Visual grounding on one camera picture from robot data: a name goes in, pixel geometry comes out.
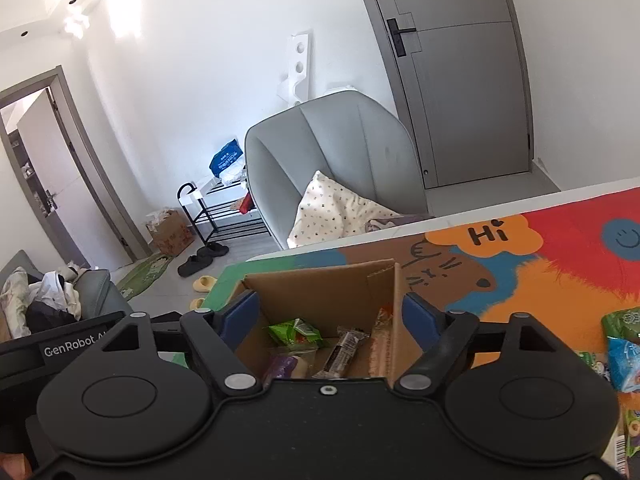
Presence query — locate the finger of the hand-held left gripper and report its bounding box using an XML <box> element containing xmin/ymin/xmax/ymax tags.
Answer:
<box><xmin>149</xmin><ymin>312</ymin><xmax>184</xmax><ymax>334</ymax></box>

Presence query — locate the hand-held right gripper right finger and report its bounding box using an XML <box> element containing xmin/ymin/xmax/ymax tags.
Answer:
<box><xmin>393</xmin><ymin>292</ymin><xmax>584</xmax><ymax>402</ymax></box>

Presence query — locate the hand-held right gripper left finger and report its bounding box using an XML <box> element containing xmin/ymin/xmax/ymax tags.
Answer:
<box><xmin>65</xmin><ymin>290</ymin><xmax>264</xmax><ymax>402</ymax></box>

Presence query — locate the orange cream bread packet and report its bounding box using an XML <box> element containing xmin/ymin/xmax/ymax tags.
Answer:
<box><xmin>369</xmin><ymin>306</ymin><xmax>401</xmax><ymax>379</ymax></box>

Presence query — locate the green zigzag edge snack packet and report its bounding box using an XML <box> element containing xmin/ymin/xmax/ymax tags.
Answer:
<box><xmin>267</xmin><ymin>317</ymin><xmax>326</xmax><ymax>349</ymax></box>

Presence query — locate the purple snack packet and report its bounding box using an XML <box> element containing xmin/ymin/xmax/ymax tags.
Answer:
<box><xmin>260</xmin><ymin>352</ymin><xmax>316</xmax><ymax>386</ymax></box>

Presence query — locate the brown cardboard box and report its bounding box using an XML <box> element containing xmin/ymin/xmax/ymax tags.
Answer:
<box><xmin>227</xmin><ymin>259</ymin><xmax>436</xmax><ymax>381</ymax></box>

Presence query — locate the green white snack packet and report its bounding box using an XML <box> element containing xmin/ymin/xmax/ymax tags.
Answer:
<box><xmin>579</xmin><ymin>351</ymin><xmax>612</xmax><ymax>377</ymax></box>

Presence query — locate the green cartoon snack packet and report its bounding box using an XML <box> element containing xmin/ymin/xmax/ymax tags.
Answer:
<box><xmin>601</xmin><ymin>309</ymin><xmax>640</xmax><ymax>342</ymax></box>

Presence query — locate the blue snack packet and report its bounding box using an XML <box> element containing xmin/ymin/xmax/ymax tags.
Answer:
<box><xmin>606</xmin><ymin>337</ymin><xmax>640</xmax><ymax>394</ymax></box>

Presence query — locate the green cartoon rug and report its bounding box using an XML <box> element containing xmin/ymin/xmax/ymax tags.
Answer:
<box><xmin>116</xmin><ymin>252</ymin><xmax>174</xmax><ymax>301</ymax></box>

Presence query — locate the grey sofa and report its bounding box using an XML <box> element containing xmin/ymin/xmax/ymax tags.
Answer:
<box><xmin>0</xmin><ymin>250</ymin><xmax>134</xmax><ymax>341</ymax></box>

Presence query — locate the pile of clothes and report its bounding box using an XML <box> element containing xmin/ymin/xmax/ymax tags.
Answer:
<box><xmin>0</xmin><ymin>265</ymin><xmax>84</xmax><ymax>336</ymax></box>

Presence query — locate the printed cardboard carton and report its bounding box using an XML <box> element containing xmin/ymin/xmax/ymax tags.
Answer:
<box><xmin>145</xmin><ymin>208</ymin><xmax>196</xmax><ymax>256</ymax></box>

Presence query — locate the black shoe rack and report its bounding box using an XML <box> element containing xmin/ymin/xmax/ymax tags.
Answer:
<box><xmin>176</xmin><ymin>180</ymin><xmax>271</xmax><ymax>244</ymax></box>

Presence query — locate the colourful cat print table mat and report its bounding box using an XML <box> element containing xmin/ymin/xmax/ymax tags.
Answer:
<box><xmin>167</xmin><ymin>206</ymin><xmax>640</xmax><ymax>480</ymax></box>

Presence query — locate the white dotted pillow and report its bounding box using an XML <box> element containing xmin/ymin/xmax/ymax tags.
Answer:
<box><xmin>287</xmin><ymin>170</ymin><xmax>401</xmax><ymax>249</ymax></box>

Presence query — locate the blue plastic bag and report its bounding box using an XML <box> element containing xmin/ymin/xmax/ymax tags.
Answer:
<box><xmin>209</xmin><ymin>139</ymin><xmax>246</xmax><ymax>176</ymax></box>

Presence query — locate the grey upholstered chair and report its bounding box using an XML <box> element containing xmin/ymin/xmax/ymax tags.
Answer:
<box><xmin>244</xmin><ymin>89</ymin><xmax>431</xmax><ymax>251</ymax></box>

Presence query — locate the open room door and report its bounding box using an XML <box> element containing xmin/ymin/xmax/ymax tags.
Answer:
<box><xmin>0</xmin><ymin>65</ymin><xmax>151</xmax><ymax>271</ymax></box>

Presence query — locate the grey door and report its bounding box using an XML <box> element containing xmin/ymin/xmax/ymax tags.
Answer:
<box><xmin>350</xmin><ymin>0</ymin><xmax>536</xmax><ymax>191</ymax></box>

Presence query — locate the white foam board with holes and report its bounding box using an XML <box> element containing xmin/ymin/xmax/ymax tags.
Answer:
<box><xmin>275</xmin><ymin>32</ymin><xmax>314</xmax><ymax>106</ymax></box>

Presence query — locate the ceiling lamp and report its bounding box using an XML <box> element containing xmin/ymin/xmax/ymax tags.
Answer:
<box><xmin>62</xmin><ymin>7</ymin><xmax>91</xmax><ymax>39</ymax></box>

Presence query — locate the black door handle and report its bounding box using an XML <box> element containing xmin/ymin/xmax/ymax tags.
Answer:
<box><xmin>386</xmin><ymin>17</ymin><xmax>419</xmax><ymax>57</ymax></box>

